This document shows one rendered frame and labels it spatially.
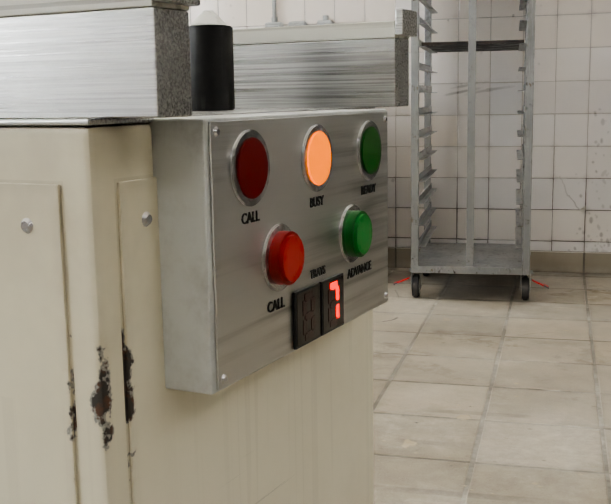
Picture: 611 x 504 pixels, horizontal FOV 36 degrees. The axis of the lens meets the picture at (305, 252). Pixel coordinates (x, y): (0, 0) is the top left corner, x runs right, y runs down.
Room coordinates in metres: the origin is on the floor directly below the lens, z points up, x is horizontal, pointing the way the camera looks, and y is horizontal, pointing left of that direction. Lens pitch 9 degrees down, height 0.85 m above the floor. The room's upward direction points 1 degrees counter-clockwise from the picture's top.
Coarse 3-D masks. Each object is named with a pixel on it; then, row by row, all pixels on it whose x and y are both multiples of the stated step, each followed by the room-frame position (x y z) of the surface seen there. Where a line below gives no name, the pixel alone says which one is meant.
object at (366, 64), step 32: (256, 32) 0.73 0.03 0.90; (288, 32) 0.72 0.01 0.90; (320, 32) 0.71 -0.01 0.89; (352, 32) 0.70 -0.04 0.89; (384, 32) 0.69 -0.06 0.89; (416, 32) 0.71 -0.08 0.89; (256, 64) 0.74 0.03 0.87; (288, 64) 0.72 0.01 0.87; (320, 64) 0.71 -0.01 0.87; (352, 64) 0.70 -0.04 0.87; (384, 64) 0.69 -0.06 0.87; (256, 96) 0.74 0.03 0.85; (288, 96) 0.72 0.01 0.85; (320, 96) 0.71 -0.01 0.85; (352, 96) 0.70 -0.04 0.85; (384, 96) 0.69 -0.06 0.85
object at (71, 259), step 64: (192, 64) 0.64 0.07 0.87; (0, 128) 0.46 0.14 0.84; (64, 128) 0.44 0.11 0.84; (128, 128) 0.46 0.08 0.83; (0, 192) 0.45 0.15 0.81; (64, 192) 0.44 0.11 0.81; (128, 192) 0.45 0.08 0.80; (0, 256) 0.46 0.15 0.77; (64, 256) 0.44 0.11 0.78; (128, 256) 0.45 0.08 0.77; (0, 320) 0.46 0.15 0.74; (64, 320) 0.44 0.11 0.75; (128, 320) 0.45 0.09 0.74; (0, 384) 0.46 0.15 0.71; (64, 384) 0.44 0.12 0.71; (128, 384) 0.45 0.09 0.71; (256, 384) 0.56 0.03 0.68; (320, 384) 0.64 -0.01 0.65; (0, 448) 0.46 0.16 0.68; (64, 448) 0.44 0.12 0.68; (128, 448) 0.45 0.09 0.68; (192, 448) 0.49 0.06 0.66; (256, 448) 0.56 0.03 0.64; (320, 448) 0.64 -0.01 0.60
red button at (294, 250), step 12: (276, 240) 0.51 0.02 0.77; (288, 240) 0.51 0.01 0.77; (300, 240) 0.53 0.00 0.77; (276, 252) 0.51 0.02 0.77; (288, 252) 0.51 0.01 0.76; (300, 252) 0.53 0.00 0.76; (276, 264) 0.51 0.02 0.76; (288, 264) 0.51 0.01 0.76; (300, 264) 0.53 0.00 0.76; (276, 276) 0.51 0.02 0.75; (288, 276) 0.51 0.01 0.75
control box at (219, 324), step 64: (192, 128) 0.46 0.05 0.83; (256, 128) 0.50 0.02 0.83; (320, 128) 0.57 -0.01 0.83; (384, 128) 0.67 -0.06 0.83; (192, 192) 0.47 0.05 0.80; (320, 192) 0.57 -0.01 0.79; (384, 192) 0.67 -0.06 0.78; (192, 256) 0.47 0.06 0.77; (256, 256) 0.50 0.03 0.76; (320, 256) 0.57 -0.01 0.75; (384, 256) 0.67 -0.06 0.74; (192, 320) 0.47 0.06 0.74; (256, 320) 0.50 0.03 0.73; (320, 320) 0.57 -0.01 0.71; (192, 384) 0.47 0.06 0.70
